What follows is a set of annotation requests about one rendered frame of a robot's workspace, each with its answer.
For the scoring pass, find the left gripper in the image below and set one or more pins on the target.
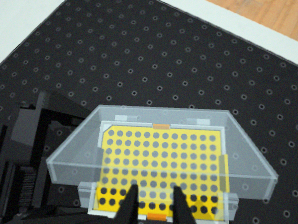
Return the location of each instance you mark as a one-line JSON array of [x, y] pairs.
[[21, 152]]

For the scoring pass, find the yellow perforated plate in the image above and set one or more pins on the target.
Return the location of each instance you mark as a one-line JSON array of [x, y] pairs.
[[202, 207]]

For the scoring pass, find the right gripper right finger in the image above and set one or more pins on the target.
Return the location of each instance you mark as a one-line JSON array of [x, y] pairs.
[[181, 212]]

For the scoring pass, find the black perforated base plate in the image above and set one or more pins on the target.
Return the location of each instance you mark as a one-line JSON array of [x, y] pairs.
[[149, 53]]

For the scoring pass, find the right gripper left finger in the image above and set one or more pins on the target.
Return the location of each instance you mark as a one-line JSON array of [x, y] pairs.
[[129, 208]]

